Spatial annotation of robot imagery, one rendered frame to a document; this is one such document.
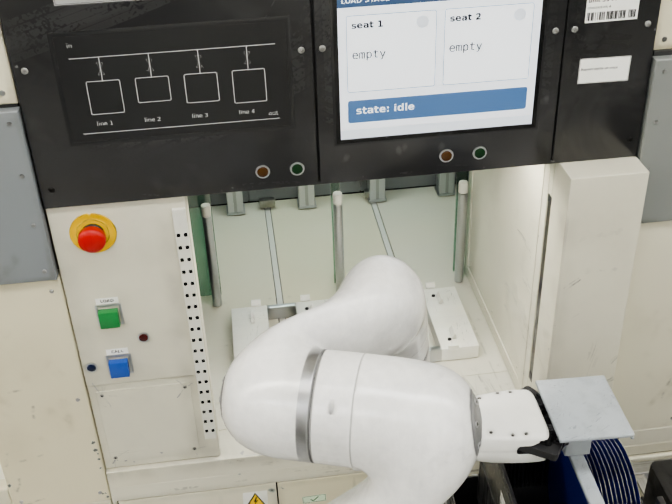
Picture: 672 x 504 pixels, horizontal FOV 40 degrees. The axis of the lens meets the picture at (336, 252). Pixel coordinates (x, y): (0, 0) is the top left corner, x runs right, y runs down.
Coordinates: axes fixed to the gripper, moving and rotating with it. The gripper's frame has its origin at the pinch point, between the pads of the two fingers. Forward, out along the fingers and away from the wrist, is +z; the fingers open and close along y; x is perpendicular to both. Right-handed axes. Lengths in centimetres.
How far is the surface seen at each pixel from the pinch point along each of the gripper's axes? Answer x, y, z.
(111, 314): 4, -27, -65
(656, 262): 3.1, -31.1, 22.8
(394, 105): 35, -29, -21
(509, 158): 24.7, -30.0, -3.5
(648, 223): 10.9, -30.9, 20.2
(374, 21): 47, -29, -24
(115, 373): -7, -27, -66
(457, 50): 42, -29, -12
